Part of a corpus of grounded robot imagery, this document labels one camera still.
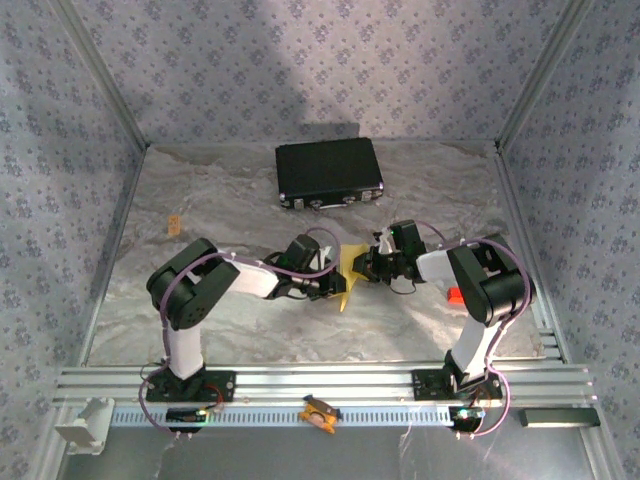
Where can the aluminium side rail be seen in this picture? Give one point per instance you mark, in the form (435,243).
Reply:
(523,225)
(114,250)

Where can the small red block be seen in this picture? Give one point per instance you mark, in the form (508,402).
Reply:
(454,296)

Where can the aluminium frame post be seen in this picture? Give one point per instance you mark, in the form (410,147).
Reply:
(543,75)
(102,75)

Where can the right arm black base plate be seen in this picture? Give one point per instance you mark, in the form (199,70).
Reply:
(422,385)

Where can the small orange sticker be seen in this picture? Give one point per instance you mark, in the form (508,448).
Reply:
(174,225)

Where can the yellow orange connector clip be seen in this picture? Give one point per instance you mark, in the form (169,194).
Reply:
(317,417)

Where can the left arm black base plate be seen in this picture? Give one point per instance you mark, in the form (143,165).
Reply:
(226,387)

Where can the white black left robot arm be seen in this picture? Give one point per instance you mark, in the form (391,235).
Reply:
(252,280)

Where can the yellow paper sheet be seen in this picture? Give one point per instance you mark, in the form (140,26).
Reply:
(348,257)

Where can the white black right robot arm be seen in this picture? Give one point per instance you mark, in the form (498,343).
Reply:
(435,265)

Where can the black hard case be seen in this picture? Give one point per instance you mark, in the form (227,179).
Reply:
(325,167)

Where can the long aluminium base rail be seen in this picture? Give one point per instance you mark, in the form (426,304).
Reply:
(320,382)

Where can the white plastic bracket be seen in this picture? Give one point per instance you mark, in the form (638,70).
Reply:
(85,425)

